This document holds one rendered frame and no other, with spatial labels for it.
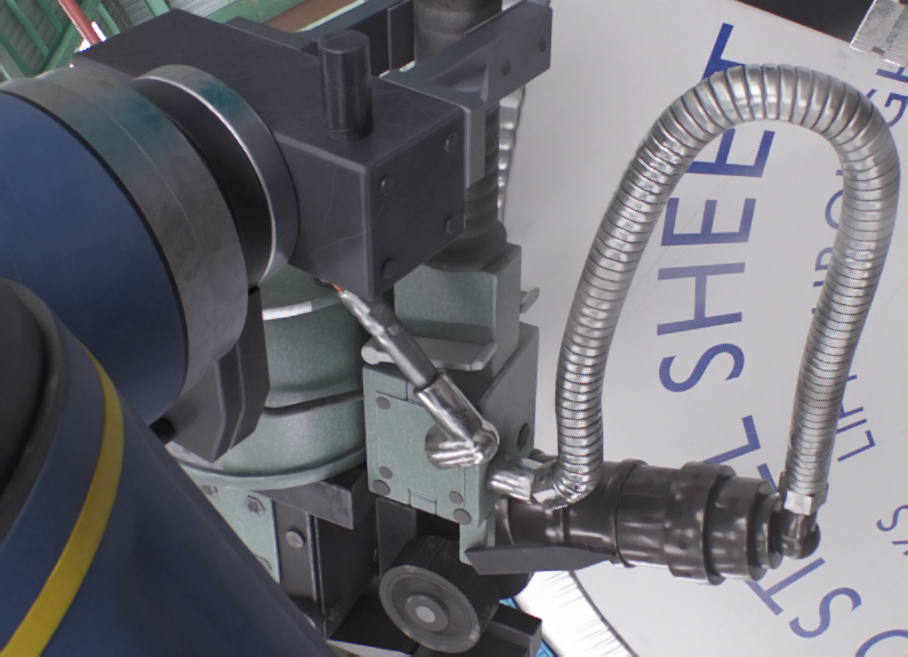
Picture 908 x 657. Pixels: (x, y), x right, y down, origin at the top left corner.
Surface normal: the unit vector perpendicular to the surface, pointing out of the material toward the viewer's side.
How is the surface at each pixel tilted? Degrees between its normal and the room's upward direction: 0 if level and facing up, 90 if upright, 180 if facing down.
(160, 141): 135
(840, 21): 90
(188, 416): 49
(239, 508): 58
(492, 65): 129
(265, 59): 115
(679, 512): 79
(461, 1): 86
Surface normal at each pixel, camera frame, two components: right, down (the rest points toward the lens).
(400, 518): -0.45, 0.53
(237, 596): 0.90, -0.40
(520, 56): 0.80, 0.36
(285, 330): 0.25, 0.57
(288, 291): 0.00, -0.81
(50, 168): 0.41, -0.51
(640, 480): -0.26, -0.81
